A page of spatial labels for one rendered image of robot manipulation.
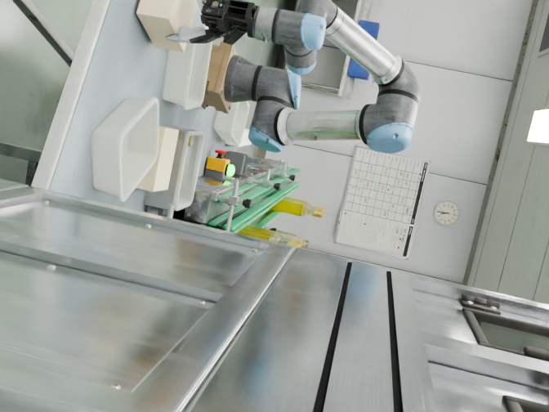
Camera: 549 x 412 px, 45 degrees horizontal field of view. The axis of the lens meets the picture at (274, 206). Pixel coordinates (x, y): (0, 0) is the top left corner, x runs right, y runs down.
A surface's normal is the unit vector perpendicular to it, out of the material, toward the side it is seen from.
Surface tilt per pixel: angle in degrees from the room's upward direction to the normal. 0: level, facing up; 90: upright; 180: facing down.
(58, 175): 0
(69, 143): 0
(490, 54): 90
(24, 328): 90
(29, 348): 90
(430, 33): 90
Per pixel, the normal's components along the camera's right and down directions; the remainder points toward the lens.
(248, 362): 0.20, -0.97
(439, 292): -0.15, 0.11
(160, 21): -0.24, 0.95
